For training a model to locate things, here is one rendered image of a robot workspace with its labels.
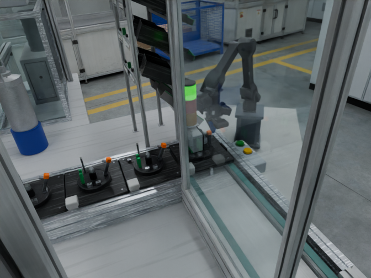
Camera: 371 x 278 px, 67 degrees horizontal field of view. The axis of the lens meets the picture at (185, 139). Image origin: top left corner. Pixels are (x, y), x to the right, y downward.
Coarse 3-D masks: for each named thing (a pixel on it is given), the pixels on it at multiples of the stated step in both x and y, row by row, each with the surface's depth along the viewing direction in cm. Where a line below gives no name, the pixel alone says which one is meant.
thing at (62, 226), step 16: (160, 144) 145; (112, 160) 135; (144, 192) 117; (160, 192) 116; (176, 192) 120; (80, 208) 110; (96, 208) 109; (112, 208) 111; (128, 208) 114; (144, 208) 118; (160, 208) 121; (48, 224) 104; (64, 224) 106; (80, 224) 109; (96, 224) 113
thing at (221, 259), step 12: (180, 168) 132; (192, 204) 109; (192, 216) 114; (204, 228) 101; (204, 240) 105; (216, 240) 95; (216, 252) 95; (312, 252) 91; (228, 264) 87; (300, 264) 91; (312, 264) 89; (324, 264) 87; (228, 276) 89; (300, 276) 87; (312, 276) 87; (324, 276) 85
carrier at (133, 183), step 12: (132, 156) 136; (144, 156) 132; (156, 156) 132; (168, 156) 134; (132, 168) 128; (144, 168) 124; (156, 168) 123; (168, 168) 127; (132, 180) 118; (144, 180) 120; (156, 180) 120; (168, 180) 121
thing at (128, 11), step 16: (112, 0) 136; (128, 0) 109; (128, 16) 112; (128, 80) 158; (128, 96) 163; (144, 112) 135; (160, 112) 177; (176, 112) 142; (144, 128) 140; (176, 128) 147
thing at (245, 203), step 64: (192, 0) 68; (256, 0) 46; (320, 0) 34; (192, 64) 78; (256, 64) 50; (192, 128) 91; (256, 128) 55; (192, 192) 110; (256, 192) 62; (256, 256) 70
